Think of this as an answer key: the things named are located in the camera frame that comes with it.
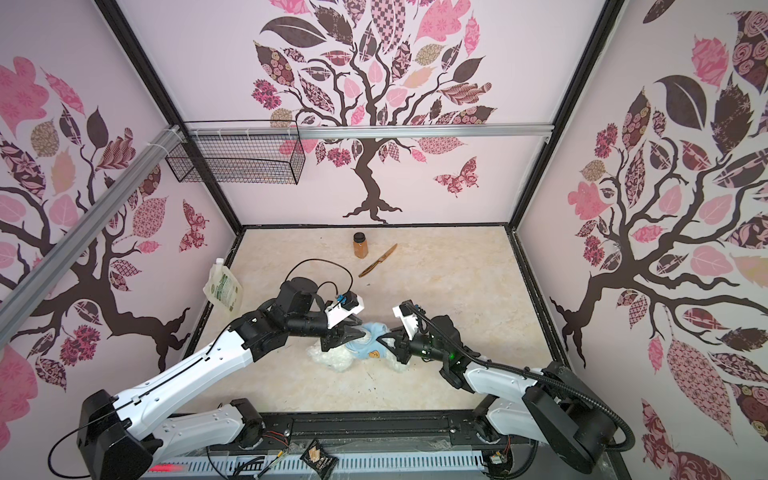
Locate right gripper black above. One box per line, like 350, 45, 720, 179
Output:
378, 326, 450, 366

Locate light blue bear hoodie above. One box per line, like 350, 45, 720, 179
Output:
344, 323, 391, 360

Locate white teddy bear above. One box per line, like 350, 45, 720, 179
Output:
306, 341, 407, 373

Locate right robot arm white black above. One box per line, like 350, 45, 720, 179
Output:
377, 314, 619, 474

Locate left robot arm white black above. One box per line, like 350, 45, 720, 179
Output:
76, 277, 364, 479

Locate wooden knife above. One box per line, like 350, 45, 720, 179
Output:
358, 243, 398, 278

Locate amber spice jar black lid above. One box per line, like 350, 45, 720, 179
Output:
353, 232, 368, 259

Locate white green refill pouch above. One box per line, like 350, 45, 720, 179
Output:
203, 258, 243, 320

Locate small black brown packet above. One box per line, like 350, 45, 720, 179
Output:
300, 439, 339, 480

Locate red marker pen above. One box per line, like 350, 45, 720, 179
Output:
149, 463, 186, 473

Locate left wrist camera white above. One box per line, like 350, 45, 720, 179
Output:
325, 291, 365, 329

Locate left camera black cable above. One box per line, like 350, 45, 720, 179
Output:
283, 258, 355, 298

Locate black corrugated cable hose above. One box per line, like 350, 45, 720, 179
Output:
403, 301, 636, 452

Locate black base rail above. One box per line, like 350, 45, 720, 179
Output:
173, 407, 607, 454

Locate white slotted cable duct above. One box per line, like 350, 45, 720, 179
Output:
143, 451, 485, 479

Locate black wire basket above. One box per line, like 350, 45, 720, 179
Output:
165, 120, 307, 185

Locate rear aluminium rail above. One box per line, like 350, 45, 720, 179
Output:
188, 123, 554, 140

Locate aluminium rail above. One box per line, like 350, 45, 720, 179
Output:
1, 125, 183, 345
188, 123, 554, 140

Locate left aluminium rail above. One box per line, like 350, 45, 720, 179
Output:
1, 125, 183, 345

